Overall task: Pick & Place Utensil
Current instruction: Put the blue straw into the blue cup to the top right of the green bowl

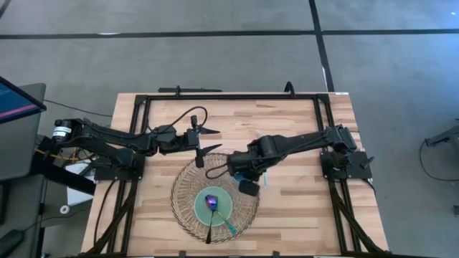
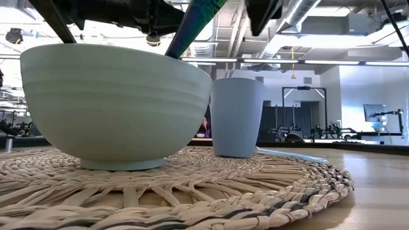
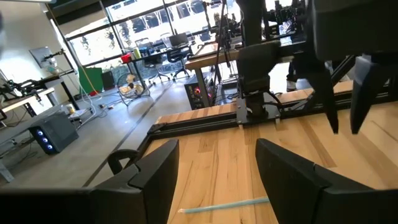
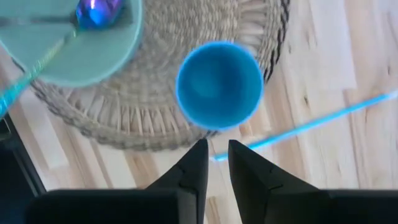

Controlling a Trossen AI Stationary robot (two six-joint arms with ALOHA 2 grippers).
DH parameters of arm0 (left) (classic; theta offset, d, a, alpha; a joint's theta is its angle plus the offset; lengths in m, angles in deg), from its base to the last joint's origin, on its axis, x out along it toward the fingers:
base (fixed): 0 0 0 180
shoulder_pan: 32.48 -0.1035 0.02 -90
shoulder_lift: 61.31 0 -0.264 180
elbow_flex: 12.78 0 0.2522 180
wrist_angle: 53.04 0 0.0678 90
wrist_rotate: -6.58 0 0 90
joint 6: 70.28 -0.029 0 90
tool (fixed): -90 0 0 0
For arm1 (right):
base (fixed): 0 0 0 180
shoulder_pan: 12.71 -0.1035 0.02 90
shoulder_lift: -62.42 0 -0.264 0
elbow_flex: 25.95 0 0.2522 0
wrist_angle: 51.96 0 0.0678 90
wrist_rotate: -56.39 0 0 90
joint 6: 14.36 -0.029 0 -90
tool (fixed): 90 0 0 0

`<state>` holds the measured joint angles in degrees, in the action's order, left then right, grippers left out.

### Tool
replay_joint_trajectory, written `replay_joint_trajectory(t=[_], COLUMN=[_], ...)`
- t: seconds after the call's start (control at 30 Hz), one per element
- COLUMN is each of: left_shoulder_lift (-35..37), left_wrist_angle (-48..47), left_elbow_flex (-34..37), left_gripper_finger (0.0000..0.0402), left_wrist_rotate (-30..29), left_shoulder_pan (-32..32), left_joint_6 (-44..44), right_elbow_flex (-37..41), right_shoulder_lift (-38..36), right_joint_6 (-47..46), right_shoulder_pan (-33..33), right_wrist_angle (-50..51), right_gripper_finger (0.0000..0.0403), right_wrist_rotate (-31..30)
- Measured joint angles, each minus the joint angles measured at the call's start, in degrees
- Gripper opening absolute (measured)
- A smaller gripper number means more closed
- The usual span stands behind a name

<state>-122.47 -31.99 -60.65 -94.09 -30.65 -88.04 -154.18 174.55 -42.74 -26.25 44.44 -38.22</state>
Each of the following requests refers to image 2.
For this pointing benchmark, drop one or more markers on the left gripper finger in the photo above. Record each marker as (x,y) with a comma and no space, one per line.
(159,16)

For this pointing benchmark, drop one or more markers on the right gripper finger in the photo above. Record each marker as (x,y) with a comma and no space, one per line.
(260,14)

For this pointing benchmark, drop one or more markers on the pale green ceramic bowl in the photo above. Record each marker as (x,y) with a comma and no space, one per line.
(112,105)

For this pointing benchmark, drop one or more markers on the blue plastic cup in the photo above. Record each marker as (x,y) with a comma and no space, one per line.
(236,118)

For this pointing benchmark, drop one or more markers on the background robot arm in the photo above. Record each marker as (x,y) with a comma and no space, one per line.
(332,131)
(287,134)

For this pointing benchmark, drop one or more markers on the ceiling light strip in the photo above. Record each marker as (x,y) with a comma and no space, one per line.
(331,62)
(386,63)
(271,61)
(209,60)

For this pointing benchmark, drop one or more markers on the person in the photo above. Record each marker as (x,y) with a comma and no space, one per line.
(205,126)

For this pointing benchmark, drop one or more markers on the small white bowl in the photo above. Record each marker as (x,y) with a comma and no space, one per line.
(200,135)

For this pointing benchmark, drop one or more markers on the computer monitor on stand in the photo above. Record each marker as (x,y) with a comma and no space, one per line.
(374,112)

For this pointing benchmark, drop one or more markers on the metal cylinder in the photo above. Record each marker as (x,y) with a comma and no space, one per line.
(9,144)

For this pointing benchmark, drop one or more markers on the round woven straw placemat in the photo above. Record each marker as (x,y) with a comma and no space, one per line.
(191,191)

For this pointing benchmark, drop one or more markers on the silver ventilation duct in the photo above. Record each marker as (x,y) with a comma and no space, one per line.
(300,11)

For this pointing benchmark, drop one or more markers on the black background rig frame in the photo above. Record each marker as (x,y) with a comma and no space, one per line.
(303,87)

